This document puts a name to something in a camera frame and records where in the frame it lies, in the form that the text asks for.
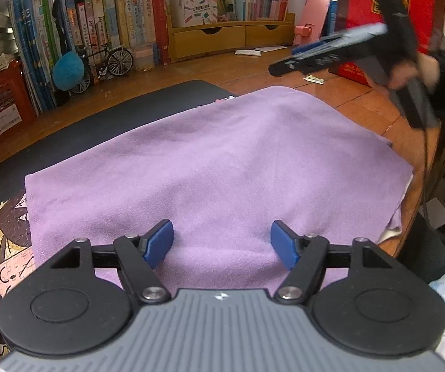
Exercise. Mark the cartoon jigsaw puzzle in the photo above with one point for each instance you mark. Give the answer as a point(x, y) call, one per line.
point(9, 240)

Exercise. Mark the white patterned cardboard box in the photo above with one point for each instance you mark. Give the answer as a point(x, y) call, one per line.
point(195, 7)

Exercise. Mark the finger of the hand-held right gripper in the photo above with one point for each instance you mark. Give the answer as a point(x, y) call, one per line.
point(315, 64)
point(346, 38)

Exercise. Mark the small white clip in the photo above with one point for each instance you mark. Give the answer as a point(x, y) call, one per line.
point(315, 79)

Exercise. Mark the red gift bag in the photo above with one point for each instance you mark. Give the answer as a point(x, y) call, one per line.
point(361, 4)

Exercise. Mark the black desk mat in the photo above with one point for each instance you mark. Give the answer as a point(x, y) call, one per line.
point(90, 124)

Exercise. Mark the purple fleece garment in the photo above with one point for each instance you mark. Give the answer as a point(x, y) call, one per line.
point(226, 162)

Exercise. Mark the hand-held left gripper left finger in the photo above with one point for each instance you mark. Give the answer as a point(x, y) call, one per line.
point(160, 240)

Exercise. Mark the person's right hand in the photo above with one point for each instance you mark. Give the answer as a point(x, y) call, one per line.
point(419, 68)

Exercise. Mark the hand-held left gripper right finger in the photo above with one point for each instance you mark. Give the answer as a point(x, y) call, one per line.
point(284, 244)

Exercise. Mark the row of tall upright books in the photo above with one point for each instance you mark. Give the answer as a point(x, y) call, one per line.
point(102, 23)

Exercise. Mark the wooden desk drawer organizer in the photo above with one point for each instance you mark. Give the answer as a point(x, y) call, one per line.
point(226, 38)

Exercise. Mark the small pink note container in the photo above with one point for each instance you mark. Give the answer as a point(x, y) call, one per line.
point(144, 58)

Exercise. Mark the blue plush ball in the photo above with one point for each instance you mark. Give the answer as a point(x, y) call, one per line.
point(67, 71)

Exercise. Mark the black chair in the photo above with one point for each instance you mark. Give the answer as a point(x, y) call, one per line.
point(423, 252)

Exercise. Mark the white folded paper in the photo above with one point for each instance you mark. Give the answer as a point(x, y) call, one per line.
point(261, 50)

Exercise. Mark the black model bicycle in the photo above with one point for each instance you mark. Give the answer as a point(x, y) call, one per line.
point(116, 62)

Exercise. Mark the red plastic crate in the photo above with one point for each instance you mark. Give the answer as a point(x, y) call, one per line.
point(1, 112)

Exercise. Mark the pink box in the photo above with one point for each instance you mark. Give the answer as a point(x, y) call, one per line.
point(311, 15)

